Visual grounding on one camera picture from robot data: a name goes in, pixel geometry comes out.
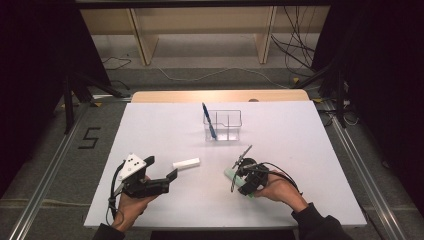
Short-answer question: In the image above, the person's left hand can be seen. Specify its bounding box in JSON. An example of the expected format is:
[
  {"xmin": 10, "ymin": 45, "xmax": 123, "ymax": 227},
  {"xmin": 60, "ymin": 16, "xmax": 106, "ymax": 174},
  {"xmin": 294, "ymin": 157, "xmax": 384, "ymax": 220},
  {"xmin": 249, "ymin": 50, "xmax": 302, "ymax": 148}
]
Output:
[{"xmin": 112, "ymin": 194, "xmax": 159, "ymax": 232}]

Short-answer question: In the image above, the black metal stand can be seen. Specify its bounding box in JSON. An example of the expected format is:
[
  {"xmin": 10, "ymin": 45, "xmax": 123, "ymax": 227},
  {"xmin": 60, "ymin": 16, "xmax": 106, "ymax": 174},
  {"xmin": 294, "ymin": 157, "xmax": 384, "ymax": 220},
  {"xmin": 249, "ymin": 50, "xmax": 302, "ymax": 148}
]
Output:
[
  {"xmin": 293, "ymin": 54, "xmax": 348, "ymax": 129},
  {"xmin": 62, "ymin": 71, "xmax": 125, "ymax": 135}
]

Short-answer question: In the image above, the light wooden shelf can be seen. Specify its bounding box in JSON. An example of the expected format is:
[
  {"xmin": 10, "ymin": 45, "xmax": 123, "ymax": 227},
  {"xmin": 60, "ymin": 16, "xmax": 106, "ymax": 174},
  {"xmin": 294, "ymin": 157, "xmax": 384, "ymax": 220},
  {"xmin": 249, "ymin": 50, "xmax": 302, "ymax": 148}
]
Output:
[{"xmin": 79, "ymin": 4, "xmax": 331, "ymax": 66}]

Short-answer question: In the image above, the long white floor cable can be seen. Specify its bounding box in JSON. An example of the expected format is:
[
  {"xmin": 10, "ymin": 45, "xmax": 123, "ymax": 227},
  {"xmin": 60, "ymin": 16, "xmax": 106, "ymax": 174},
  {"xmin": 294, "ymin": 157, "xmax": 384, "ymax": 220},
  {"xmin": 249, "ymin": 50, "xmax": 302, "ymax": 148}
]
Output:
[{"xmin": 155, "ymin": 64, "xmax": 291, "ymax": 90}]

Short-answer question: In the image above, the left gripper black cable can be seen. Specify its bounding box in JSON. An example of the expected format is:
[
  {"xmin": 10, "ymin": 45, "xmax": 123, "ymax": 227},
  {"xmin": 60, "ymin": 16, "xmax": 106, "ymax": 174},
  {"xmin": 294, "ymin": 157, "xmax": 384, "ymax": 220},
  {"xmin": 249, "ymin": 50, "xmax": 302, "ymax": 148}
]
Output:
[{"xmin": 105, "ymin": 162, "xmax": 128, "ymax": 228}]

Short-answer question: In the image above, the green highlighter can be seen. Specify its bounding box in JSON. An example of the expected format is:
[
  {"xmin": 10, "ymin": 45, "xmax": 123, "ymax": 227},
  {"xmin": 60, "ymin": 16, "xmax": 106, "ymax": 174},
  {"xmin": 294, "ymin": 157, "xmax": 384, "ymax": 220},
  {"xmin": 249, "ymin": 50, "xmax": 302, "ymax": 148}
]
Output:
[{"xmin": 223, "ymin": 167, "xmax": 255, "ymax": 200}]

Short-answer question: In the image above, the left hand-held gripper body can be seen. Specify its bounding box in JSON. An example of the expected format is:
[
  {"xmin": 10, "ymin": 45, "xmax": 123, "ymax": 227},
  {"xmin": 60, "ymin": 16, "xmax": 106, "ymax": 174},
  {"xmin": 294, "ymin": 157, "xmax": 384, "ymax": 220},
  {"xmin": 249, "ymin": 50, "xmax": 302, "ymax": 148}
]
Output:
[{"xmin": 115, "ymin": 152, "xmax": 171, "ymax": 199}]

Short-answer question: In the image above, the white eraser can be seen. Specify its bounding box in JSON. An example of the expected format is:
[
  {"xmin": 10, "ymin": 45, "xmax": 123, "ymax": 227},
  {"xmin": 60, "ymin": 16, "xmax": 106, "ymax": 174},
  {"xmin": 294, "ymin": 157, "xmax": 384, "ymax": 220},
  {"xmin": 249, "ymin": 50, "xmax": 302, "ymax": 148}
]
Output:
[{"xmin": 172, "ymin": 157, "xmax": 201, "ymax": 170}]

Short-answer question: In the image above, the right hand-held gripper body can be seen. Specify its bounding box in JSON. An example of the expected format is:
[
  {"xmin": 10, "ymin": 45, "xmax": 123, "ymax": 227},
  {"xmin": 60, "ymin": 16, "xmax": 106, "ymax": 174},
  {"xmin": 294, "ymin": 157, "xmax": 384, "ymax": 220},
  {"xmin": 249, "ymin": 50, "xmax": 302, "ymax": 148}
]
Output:
[{"xmin": 232, "ymin": 144, "xmax": 270, "ymax": 191}]

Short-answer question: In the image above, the thin black floor cable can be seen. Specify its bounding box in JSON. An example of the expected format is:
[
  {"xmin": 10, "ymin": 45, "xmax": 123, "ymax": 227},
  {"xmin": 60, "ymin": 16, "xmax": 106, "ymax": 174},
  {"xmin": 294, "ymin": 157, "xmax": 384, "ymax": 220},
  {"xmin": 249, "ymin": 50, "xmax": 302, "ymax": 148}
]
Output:
[{"xmin": 101, "ymin": 56, "xmax": 133, "ymax": 71}]

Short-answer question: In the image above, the black curtain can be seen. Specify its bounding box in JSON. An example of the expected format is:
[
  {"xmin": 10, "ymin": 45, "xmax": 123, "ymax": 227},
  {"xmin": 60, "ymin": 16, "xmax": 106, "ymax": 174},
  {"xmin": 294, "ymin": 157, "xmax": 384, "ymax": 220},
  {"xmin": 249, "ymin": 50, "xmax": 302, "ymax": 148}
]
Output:
[
  {"xmin": 0, "ymin": 0, "xmax": 112, "ymax": 198},
  {"xmin": 311, "ymin": 0, "xmax": 424, "ymax": 208}
]

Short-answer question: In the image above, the clear plastic organizer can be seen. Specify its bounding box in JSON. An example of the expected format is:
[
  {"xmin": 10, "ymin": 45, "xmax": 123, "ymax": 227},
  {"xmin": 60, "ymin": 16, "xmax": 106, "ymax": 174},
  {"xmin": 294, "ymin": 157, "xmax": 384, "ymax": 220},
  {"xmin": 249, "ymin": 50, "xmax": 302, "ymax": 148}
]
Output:
[{"xmin": 202, "ymin": 109, "xmax": 243, "ymax": 142}]

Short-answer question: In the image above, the blue pen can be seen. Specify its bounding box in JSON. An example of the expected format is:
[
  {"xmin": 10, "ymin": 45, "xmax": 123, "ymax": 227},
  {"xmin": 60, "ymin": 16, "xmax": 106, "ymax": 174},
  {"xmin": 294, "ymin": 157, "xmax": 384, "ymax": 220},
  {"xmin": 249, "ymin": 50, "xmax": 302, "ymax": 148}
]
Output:
[{"xmin": 201, "ymin": 102, "xmax": 218, "ymax": 140}]

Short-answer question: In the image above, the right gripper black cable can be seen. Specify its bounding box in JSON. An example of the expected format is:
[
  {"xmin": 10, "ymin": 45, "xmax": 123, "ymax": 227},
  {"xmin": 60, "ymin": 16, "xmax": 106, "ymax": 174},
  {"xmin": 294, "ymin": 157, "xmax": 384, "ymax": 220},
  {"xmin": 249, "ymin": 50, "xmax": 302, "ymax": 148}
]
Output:
[{"xmin": 229, "ymin": 161, "xmax": 303, "ymax": 195}]

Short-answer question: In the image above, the person's right hand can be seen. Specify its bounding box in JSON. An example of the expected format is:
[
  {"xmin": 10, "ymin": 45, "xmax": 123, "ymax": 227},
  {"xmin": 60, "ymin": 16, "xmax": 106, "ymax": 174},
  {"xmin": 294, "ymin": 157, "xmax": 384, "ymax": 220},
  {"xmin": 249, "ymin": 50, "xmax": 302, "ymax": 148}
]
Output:
[{"xmin": 254, "ymin": 169, "xmax": 308, "ymax": 213}]

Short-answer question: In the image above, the bundle of black cables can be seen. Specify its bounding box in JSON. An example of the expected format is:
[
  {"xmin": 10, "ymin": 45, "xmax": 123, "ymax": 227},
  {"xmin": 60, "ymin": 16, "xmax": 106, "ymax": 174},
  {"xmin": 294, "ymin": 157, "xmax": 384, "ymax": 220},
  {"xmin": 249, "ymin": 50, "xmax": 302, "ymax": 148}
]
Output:
[{"xmin": 270, "ymin": 5, "xmax": 317, "ymax": 72}]

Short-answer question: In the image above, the light wooden table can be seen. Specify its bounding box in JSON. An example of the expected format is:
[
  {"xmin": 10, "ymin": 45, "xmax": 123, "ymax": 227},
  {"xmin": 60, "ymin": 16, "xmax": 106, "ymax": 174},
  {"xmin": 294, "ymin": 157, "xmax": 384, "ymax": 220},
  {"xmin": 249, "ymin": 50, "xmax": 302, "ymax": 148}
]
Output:
[{"xmin": 130, "ymin": 88, "xmax": 311, "ymax": 104}]

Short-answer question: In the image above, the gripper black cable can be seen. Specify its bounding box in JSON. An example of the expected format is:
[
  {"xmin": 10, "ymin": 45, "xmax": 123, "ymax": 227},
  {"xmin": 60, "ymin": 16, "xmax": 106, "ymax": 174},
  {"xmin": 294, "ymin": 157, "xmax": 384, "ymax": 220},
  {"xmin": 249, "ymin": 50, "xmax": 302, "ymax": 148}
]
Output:
[
  {"xmin": 105, "ymin": 162, "xmax": 128, "ymax": 228},
  {"xmin": 229, "ymin": 161, "xmax": 303, "ymax": 195}
]

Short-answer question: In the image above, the aluminium floor rail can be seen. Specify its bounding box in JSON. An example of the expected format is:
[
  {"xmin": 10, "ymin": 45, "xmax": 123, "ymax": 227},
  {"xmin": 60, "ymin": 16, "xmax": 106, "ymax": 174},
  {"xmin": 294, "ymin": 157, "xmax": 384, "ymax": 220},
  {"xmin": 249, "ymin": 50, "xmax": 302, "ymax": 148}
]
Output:
[
  {"xmin": 8, "ymin": 102, "xmax": 88, "ymax": 240},
  {"xmin": 323, "ymin": 99, "xmax": 408, "ymax": 240}
]

